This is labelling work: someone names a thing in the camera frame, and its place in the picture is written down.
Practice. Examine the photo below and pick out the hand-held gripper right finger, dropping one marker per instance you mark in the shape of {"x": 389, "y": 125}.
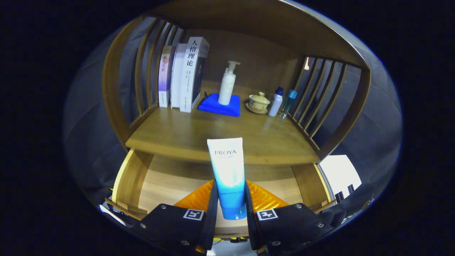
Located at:
{"x": 250, "y": 227}

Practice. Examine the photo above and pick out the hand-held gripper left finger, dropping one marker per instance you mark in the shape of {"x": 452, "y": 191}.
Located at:
{"x": 211, "y": 220}

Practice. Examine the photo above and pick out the white and blue tube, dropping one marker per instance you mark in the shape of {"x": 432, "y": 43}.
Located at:
{"x": 227, "y": 167}

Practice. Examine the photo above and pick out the wooden drawer with black knob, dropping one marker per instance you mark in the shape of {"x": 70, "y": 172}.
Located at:
{"x": 170, "y": 181}

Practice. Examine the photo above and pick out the wooden countertop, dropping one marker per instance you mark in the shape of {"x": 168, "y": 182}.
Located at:
{"x": 256, "y": 138}

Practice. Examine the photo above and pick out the grey metal cabinet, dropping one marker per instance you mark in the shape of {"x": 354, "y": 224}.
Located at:
{"x": 337, "y": 174}

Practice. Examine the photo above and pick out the blue folded cloth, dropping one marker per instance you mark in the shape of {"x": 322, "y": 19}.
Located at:
{"x": 213, "y": 106}

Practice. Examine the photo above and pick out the yellow lidded teacup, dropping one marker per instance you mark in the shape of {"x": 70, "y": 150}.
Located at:
{"x": 258, "y": 103}

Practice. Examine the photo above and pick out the white bottle with blue cap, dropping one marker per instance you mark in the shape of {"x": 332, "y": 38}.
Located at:
{"x": 275, "y": 105}

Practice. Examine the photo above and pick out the clear blue bottle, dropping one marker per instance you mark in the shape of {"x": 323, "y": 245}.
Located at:
{"x": 288, "y": 103}

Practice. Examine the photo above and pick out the white pump bottle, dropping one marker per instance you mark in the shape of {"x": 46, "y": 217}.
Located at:
{"x": 226, "y": 87}

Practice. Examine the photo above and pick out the thick white and black book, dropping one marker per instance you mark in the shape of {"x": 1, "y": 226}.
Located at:
{"x": 190, "y": 78}

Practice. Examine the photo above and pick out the thin white book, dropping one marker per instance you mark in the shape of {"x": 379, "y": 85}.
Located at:
{"x": 177, "y": 78}

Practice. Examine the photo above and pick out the purple book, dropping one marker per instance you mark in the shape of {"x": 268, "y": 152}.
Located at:
{"x": 165, "y": 78}

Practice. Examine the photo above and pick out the black backdrop cloth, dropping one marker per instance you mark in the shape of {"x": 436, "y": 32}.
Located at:
{"x": 373, "y": 117}

